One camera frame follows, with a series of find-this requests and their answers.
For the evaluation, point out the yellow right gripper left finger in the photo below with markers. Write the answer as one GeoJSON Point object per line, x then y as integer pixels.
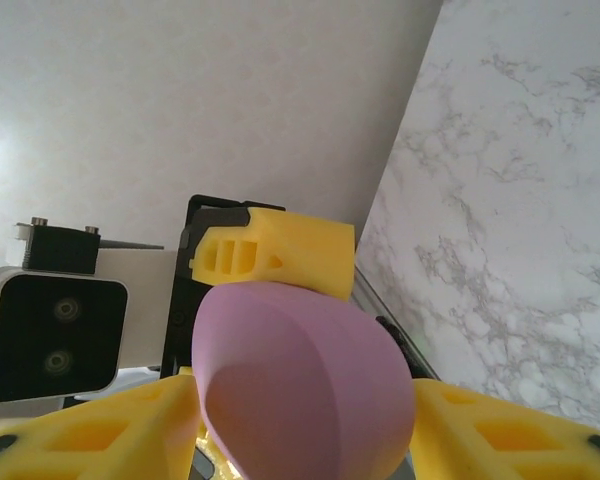
{"type": "Point", "coordinates": [80, 435]}

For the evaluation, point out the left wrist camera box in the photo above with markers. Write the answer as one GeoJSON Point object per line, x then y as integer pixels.
{"type": "Point", "coordinates": [55, 335]}

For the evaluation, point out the pink earbud charging case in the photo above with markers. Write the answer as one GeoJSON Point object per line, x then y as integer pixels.
{"type": "Point", "coordinates": [305, 400]}

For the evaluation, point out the aluminium table side rail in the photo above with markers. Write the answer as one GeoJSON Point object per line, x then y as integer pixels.
{"type": "Point", "coordinates": [369, 295]}

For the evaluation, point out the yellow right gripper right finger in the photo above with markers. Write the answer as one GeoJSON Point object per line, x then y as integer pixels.
{"type": "Point", "coordinates": [505, 440]}

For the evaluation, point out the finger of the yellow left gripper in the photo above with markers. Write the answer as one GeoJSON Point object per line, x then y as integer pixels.
{"type": "Point", "coordinates": [215, 460]}
{"type": "Point", "coordinates": [310, 255]}

